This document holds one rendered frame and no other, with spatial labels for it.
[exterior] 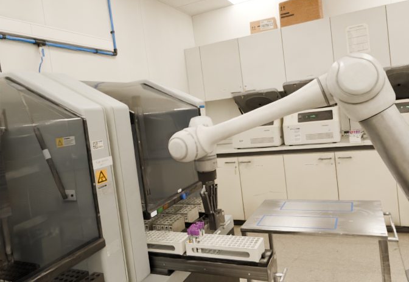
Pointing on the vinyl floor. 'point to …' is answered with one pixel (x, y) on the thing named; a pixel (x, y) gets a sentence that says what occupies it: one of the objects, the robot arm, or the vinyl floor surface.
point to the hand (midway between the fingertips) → (212, 220)
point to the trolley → (324, 223)
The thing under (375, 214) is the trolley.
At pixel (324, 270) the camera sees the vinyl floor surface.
